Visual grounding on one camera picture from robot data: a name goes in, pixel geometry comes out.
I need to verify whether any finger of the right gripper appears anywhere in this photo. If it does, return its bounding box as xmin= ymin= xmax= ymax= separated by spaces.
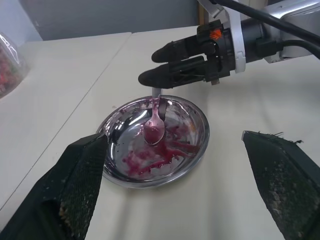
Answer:
xmin=151 ymin=34 xmax=201 ymax=64
xmin=137 ymin=55 xmax=208 ymax=90

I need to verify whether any round metal plate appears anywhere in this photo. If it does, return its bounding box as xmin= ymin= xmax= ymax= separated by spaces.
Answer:
xmin=95 ymin=94 xmax=211 ymax=189

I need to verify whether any orange-lid candy jar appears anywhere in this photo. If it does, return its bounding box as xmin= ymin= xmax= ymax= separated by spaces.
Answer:
xmin=0 ymin=44 xmax=26 ymax=99

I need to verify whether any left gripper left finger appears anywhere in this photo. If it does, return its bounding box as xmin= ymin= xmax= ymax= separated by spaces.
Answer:
xmin=0 ymin=132 xmax=109 ymax=240

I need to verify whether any small metal spoon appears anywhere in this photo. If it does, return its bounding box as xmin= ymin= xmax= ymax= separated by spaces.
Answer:
xmin=143 ymin=87 xmax=166 ymax=146

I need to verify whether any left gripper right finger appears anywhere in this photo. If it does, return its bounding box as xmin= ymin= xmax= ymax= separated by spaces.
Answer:
xmin=241 ymin=129 xmax=320 ymax=240

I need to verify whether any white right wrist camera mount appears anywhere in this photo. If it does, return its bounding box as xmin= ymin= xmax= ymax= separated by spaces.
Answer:
xmin=197 ymin=0 xmax=248 ymax=74

